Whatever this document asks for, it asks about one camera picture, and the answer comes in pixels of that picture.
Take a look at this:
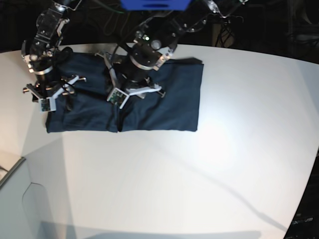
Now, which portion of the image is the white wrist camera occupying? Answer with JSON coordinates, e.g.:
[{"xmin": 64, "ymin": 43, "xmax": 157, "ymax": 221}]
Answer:
[
  {"xmin": 38, "ymin": 97, "xmax": 56, "ymax": 112},
  {"xmin": 107, "ymin": 87, "xmax": 130, "ymax": 110}
]

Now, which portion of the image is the grey looped cable on floor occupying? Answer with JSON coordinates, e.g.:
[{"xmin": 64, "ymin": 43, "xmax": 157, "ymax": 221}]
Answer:
[{"xmin": 103, "ymin": 9, "xmax": 130, "ymax": 38}]

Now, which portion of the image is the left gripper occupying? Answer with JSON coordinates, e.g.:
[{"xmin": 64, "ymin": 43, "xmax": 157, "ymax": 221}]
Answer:
[{"xmin": 94, "ymin": 51, "xmax": 165, "ymax": 99}]

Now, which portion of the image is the blue box overhead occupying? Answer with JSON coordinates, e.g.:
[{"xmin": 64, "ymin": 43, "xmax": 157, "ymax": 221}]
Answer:
[{"xmin": 121, "ymin": 0, "xmax": 191, "ymax": 11}]

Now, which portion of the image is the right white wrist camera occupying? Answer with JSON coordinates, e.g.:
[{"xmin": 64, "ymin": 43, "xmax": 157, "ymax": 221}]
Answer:
[{"xmin": 38, "ymin": 97, "xmax": 56, "ymax": 112}]

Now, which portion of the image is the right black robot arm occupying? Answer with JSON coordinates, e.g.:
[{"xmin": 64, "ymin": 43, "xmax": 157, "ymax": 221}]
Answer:
[{"xmin": 21, "ymin": 0, "xmax": 86, "ymax": 112}]

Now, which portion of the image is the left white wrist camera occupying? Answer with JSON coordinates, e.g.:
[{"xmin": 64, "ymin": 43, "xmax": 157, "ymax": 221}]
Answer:
[{"xmin": 107, "ymin": 87, "xmax": 130, "ymax": 110}]

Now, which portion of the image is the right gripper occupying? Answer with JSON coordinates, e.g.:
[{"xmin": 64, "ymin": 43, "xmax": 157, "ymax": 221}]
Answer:
[{"xmin": 22, "ymin": 75, "xmax": 87, "ymax": 111}]

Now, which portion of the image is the dark blue t-shirt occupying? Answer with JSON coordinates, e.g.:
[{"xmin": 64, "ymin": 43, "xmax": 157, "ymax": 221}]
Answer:
[{"xmin": 45, "ymin": 53, "xmax": 204, "ymax": 133}]

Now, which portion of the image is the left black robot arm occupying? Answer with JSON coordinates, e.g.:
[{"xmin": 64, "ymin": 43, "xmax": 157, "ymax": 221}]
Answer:
[{"xmin": 104, "ymin": 0, "xmax": 245, "ymax": 105}]

